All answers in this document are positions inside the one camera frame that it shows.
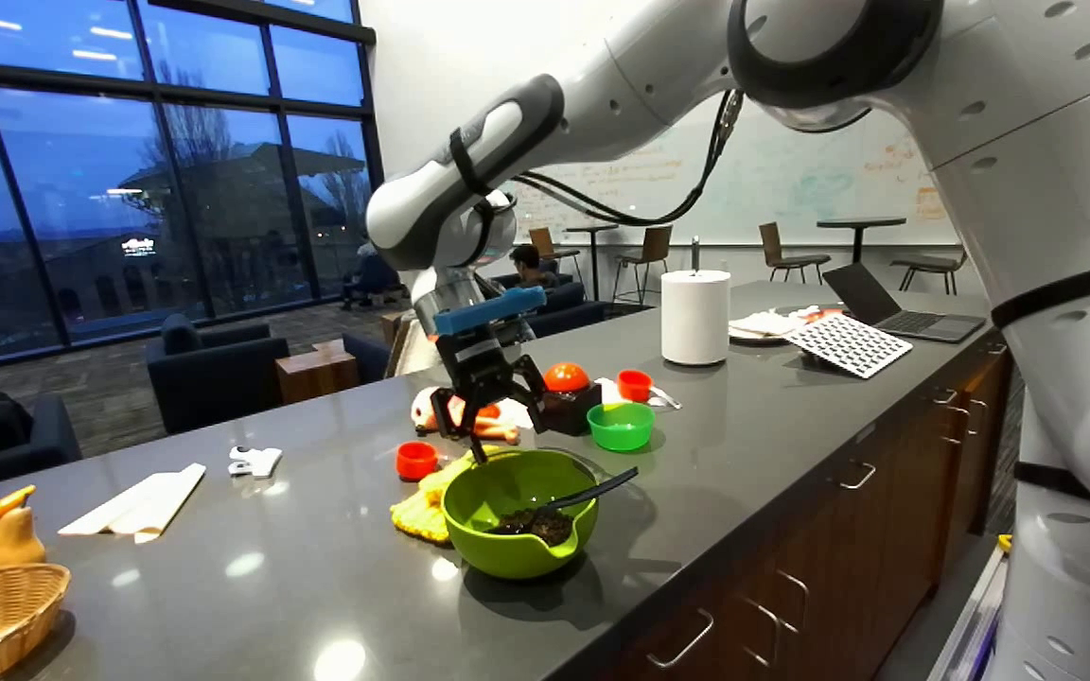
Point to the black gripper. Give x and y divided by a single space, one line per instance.
491 360

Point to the black spoon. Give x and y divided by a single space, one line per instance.
586 493

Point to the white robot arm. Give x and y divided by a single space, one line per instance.
1011 152

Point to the lime green mixing bowl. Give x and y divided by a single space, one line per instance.
475 505

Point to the small bright green bowl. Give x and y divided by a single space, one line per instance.
624 431

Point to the white orange plush toy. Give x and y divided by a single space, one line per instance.
432 408

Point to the red tomato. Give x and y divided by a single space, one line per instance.
570 378

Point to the small red cup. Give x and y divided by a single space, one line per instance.
419 463

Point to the white paper napkin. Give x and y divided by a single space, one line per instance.
609 392

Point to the dark couch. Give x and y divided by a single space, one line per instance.
566 305

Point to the brown food pieces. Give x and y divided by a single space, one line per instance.
552 523

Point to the red measuring cup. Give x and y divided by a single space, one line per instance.
635 382

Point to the yellow cloth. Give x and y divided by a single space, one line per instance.
419 516

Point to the dark blue armchair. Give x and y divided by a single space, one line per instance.
368 357

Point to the wooden chair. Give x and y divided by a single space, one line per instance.
546 246
653 246
928 265
794 261

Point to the wooden side table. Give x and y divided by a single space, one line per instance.
316 373

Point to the tall round table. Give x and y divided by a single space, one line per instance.
594 228
861 225

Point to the white cylinder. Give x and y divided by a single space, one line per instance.
696 323

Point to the crumpled white wrapper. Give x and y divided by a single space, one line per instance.
253 463

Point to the white keyboard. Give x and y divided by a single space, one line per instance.
851 344

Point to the brown counter cabinet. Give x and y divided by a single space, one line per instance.
851 532

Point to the grey laptop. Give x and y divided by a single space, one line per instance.
918 323

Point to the tan bread piece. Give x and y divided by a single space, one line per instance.
13 541

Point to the large glass window wall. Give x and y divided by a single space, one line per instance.
93 189

